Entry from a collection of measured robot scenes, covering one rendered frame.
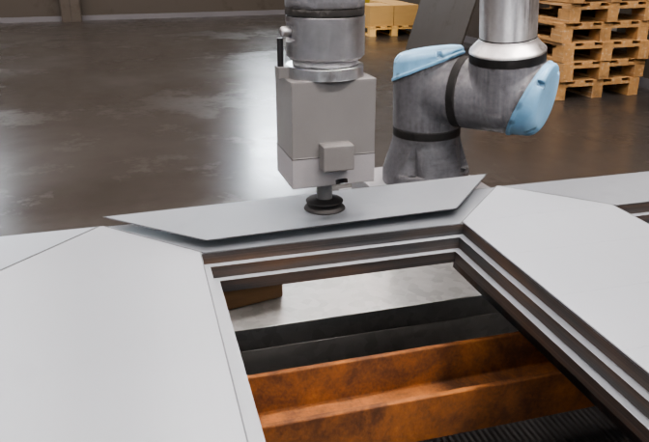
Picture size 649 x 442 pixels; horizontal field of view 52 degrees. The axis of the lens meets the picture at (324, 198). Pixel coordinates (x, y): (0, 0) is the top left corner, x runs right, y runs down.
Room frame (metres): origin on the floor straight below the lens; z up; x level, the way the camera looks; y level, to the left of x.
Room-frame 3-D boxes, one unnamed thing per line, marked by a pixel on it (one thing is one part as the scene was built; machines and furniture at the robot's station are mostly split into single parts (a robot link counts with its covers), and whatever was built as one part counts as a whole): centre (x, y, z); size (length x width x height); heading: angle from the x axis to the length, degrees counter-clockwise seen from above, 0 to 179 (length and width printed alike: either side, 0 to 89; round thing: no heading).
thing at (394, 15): (9.56, -0.78, 0.20); 1.08 x 0.74 x 0.39; 18
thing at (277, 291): (0.79, 0.11, 0.71); 0.10 x 0.06 x 0.05; 118
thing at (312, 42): (0.65, 0.00, 1.03); 0.08 x 0.08 x 0.05
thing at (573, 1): (5.76, -1.98, 0.43); 1.24 x 0.84 x 0.87; 18
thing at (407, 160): (1.13, -0.18, 0.78); 0.15 x 0.15 x 0.10
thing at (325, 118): (0.64, 0.00, 0.95); 0.10 x 0.09 x 0.16; 17
